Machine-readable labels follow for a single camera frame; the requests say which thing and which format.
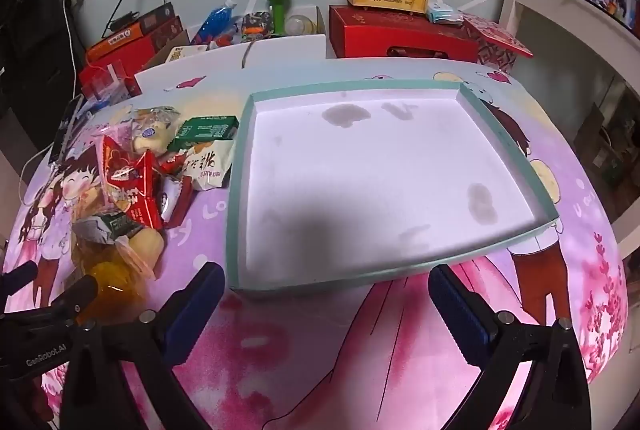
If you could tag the orange-yellow snack packet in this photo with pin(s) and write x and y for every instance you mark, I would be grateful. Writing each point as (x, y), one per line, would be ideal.
(110, 282)

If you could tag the colourful patterned toy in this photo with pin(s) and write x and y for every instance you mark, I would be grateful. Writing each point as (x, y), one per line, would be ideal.
(257, 25)

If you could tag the green dumbbell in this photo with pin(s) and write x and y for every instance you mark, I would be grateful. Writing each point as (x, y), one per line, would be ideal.
(277, 8)

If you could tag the pale yellow cake packet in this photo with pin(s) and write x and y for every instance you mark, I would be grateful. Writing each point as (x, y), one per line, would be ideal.
(145, 247)

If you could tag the clear plastic box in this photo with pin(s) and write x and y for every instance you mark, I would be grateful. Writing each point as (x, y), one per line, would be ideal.
(107, 83)

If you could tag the red milk carton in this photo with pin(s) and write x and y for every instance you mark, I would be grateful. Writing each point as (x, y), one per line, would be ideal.
(142, 200)

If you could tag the black remote box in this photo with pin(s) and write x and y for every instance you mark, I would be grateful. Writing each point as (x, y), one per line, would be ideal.
(65, 130)

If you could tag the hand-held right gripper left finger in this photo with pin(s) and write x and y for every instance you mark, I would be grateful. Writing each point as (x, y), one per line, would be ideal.
(200, 300)

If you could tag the red patterned box lid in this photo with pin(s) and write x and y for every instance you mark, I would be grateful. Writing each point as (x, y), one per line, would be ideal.
(495, 40)

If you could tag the blue tissue pack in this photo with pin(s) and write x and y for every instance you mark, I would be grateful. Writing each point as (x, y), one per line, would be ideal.
(442, 14)

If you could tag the cartoon printed tablecloth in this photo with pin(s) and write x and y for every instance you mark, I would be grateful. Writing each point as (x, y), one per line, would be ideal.
(310, 350)

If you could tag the white tray with green rim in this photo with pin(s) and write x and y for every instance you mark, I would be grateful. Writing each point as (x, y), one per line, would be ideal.
(375, 170)

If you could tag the clear plastic ball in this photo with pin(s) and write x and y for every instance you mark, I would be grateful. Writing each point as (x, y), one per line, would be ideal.
(299, 25)

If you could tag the steamed cake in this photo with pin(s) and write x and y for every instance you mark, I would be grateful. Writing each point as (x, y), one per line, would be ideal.
(147, 133)

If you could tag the blue water bottle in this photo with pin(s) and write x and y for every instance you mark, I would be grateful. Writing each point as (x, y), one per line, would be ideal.
(215, 20)

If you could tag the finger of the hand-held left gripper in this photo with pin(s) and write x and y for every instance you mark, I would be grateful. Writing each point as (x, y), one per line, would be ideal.
(75, 294)
(20, 274)

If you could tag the grey green snack packet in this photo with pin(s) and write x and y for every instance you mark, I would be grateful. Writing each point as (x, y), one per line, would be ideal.
(117, 226)

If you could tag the red packet with gold print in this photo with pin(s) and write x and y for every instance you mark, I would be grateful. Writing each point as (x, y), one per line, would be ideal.
(117, 155)

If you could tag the white green cookie packet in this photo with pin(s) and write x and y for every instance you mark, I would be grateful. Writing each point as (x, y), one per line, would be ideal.
(207, 170)

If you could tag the red cardboard box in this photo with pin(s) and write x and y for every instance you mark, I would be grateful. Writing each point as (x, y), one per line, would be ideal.
(125, 65)

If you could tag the brown cardboard box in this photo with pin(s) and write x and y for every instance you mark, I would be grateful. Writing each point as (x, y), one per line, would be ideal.
(605, 140)

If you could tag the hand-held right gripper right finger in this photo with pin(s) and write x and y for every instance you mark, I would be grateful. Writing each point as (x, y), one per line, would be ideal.
(457, 310)

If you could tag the green biscuit packet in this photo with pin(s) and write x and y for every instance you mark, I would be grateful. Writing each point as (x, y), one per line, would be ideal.
(205, 130)

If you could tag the black furniture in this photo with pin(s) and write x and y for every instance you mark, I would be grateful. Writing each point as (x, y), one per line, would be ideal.
(35, 40)

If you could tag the small white yellow carton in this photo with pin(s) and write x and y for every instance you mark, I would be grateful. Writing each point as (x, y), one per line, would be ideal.
(185, 54)

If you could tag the small red candy packet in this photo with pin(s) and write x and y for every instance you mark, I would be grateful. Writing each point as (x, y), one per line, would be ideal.
(175, 197)

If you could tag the white cardboard box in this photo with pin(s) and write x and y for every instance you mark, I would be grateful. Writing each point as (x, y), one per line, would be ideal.
(280, 55)

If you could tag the large red gift box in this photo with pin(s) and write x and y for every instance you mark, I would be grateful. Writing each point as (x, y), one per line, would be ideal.
(390, 33)

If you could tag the orange flat box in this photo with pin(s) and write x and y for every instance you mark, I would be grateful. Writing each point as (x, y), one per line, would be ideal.
(120, 43)

